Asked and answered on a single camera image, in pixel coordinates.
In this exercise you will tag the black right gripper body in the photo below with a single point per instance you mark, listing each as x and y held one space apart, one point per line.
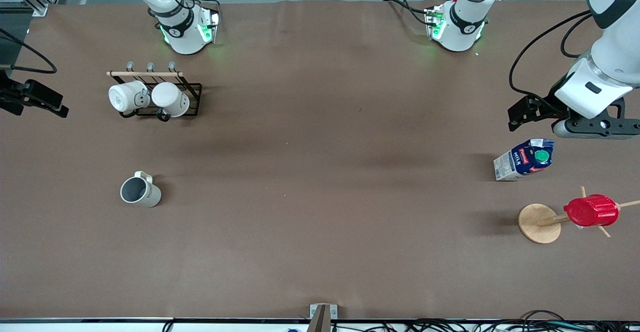
10 95

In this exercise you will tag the plain white mug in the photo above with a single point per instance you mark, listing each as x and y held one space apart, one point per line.
170 98

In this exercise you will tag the blue white milk carton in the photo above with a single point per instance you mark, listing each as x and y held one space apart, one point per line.
520 162

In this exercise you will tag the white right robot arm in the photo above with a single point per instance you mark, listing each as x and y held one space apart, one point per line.
182 37

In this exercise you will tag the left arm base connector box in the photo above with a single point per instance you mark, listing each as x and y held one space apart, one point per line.
436 22

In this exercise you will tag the wooden mug tree stand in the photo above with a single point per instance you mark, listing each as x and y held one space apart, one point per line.
537 224

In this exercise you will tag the grey ceramic mug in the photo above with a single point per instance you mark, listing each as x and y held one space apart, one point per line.
146 196

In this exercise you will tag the brown table cover sheet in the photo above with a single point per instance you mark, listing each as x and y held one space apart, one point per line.
320 232

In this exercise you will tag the metal camera pole bracket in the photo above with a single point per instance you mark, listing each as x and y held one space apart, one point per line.
322 314

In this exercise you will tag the white mug with grey print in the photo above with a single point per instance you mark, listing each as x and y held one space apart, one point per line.
124 97

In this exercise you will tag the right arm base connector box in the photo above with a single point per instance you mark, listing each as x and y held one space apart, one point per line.
209 25

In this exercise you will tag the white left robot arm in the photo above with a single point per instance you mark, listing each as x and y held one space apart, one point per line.
467 22

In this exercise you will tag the red plastic cup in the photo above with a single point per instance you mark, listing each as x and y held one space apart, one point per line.
592 210

